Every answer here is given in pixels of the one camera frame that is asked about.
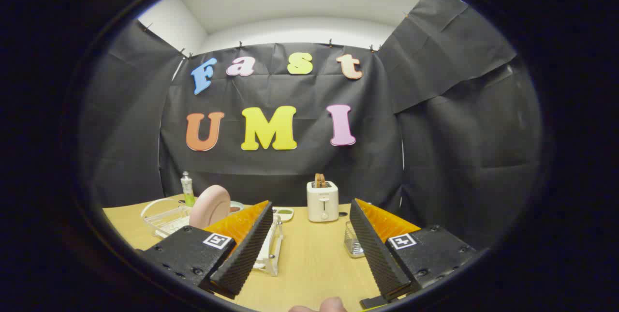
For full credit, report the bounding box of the clear wire basket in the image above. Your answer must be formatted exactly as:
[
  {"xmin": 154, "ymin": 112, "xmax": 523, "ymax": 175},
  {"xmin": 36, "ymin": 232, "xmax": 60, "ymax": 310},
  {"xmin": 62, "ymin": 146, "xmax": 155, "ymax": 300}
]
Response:
[{"xmin": 344, "ymin": 221, "xmax": 366, "ymax": 258}]

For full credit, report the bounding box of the white wire dish rack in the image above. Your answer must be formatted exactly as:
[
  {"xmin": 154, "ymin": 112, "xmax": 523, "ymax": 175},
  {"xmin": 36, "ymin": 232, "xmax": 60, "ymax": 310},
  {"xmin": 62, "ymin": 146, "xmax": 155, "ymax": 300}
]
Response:
[{"xmin": 141, "ymin": 198, "xmax": 284, "ymax": 277}]

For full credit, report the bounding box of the cream toaster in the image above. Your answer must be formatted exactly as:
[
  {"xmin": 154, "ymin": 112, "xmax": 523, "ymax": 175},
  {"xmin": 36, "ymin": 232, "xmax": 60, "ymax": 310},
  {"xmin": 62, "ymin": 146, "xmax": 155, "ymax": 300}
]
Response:
[{"xmin": 307, "ymin": 180, "xmax": 339, "ymax": 223}]

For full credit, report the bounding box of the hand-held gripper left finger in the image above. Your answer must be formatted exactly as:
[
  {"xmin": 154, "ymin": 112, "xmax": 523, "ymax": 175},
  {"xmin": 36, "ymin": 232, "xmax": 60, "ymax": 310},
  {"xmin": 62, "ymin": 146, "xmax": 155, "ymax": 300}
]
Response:
[{"xmin": 137, "ymin": 200, "xmax": 274, "ymax": 300}]

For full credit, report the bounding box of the pink plate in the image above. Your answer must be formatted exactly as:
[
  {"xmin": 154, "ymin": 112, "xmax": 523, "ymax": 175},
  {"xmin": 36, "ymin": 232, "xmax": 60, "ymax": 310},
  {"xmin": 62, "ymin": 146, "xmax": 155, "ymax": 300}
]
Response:
[{"xmin": 189, "ymin": 185, "xmax": 231, "ymax": 229}]

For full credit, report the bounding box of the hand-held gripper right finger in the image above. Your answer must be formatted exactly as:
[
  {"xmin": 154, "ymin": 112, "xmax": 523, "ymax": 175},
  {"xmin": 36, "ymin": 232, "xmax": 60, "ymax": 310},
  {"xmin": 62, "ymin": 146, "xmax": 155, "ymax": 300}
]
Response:
[{"xmin": 349, "ymin": 198, "xmax": 477, "ymax": 310}]

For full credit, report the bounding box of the clear bottle green liquid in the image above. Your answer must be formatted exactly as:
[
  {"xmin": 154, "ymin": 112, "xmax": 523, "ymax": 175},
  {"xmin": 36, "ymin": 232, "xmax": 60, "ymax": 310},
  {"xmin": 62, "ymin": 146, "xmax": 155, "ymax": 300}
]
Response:
[{"xmin": 180, "ymin": 171, "xmax": 196, "ymax": 207}]

